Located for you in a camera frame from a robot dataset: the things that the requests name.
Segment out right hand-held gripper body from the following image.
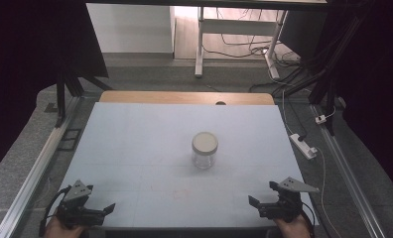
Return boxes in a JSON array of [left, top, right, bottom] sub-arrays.
[[257, 177, 321, 222]]

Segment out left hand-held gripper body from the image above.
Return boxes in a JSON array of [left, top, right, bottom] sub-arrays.
[[53, 179, 105, 229]]

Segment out clear glass jar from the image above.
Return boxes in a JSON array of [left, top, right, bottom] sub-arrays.
[[192, 145, 217, 171]]

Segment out cream round jar lid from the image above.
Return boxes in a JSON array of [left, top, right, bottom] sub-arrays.
[[191, 131, 219, 156]]

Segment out person's right hand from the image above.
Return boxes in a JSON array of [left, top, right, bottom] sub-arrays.
[[273, 213, 313, 238]]

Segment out person's left hand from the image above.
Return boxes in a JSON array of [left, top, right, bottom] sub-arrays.
[[43, 216, 86, 238]]

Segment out white power strip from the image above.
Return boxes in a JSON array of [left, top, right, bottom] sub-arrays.
[[289, 132, 319, 161]]

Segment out pale blue table mat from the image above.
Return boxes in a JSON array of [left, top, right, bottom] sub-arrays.
[[45, 101, 320, 230]]

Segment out black metal stand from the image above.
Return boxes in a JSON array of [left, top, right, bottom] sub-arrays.
[[53, 63, 115, 129], [272, 13, 376, 137]]

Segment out black curtain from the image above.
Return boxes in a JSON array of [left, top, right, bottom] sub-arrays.
[[317, 0, 393, 201], [0, 0, 110, 181]]

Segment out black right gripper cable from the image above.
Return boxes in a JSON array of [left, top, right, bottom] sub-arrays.
[[300, 200, 317, 234]]

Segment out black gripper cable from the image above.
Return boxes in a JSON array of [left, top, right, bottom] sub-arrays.
[[38, 185, 72, 238], [300, 200, 317, 234]]

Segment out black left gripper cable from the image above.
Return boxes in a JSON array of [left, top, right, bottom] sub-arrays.
[[38, 185, 72, 238]]

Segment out thin white cable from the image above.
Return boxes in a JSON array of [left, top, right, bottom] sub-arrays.
[[281, 88, 343, 238]]

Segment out black floor bracket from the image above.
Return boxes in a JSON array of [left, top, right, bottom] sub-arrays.
[[57, 127, 83, 153]]

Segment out aluminium floor rail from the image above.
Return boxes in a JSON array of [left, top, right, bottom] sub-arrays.
[[0, 94, 83, 238], [309, 103, 388, 238]]

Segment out tangle of dark floor cables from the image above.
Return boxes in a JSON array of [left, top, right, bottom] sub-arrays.
[[202, 8, 303, 68]]

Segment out white desk frame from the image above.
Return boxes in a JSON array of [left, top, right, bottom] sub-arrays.
[[194, 6, 290, 80]]

